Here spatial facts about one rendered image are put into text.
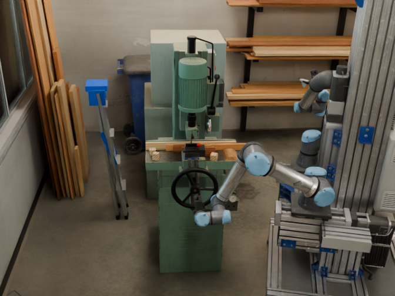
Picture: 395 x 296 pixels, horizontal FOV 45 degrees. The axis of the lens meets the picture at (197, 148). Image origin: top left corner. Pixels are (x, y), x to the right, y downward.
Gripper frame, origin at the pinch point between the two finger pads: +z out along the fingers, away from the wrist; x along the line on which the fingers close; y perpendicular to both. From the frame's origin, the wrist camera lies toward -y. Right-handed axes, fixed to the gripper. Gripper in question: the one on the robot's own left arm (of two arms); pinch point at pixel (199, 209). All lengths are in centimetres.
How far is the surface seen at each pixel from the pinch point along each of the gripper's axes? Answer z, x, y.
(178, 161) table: 11.2, -10.2, -30.5
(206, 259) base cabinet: 49, 4, 40
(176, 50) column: 11, -7, -101
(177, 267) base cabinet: 52, -17, 45
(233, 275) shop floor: 51, 22, 53
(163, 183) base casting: 17.4, -21.1, -17.0
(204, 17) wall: 204, 27, -181
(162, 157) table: 15.2, -20.6, -33.6
